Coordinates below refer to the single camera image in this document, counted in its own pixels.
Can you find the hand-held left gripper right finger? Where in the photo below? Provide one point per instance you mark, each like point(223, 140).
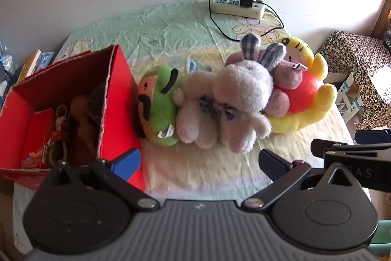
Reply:
point(270, 163)

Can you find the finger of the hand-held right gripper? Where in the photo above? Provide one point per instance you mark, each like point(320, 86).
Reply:
point(320, 147)
point(374, 136)

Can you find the yellow book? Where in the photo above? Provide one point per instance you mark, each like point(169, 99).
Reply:
point(30, 64)

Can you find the mauve brown plush toy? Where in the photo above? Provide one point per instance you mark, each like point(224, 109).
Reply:
point(287, 77)

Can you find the wooden furniture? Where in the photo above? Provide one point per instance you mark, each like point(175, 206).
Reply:
point(386, 16)

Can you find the white plush rabbit plaid ears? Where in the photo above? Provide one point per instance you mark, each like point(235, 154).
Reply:
point(241, 86)

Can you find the clear plastic bag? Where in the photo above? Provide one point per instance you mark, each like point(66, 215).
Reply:
point(6, 65)

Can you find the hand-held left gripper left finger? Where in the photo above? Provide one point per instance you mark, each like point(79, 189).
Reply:
point(126, 162)

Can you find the red cardboard box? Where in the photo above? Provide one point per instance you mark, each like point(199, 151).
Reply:
point(119, 89)

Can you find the yellow tiger plush toy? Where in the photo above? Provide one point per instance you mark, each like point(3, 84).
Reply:
point(305, 91)

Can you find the green moustached plush toy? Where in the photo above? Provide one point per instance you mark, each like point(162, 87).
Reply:
point(162, 105)

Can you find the blue white carton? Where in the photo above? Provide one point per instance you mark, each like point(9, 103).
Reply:
point(348, 96)

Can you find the small red box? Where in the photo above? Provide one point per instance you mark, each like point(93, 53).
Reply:
point(35, 138)

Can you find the blue white paper packet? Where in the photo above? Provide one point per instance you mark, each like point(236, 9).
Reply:
point(45, 60)

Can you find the white power strip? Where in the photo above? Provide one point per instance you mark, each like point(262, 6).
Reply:
point(221, 6)

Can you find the brown gourd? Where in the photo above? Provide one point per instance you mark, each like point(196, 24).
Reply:
point(81, 120)

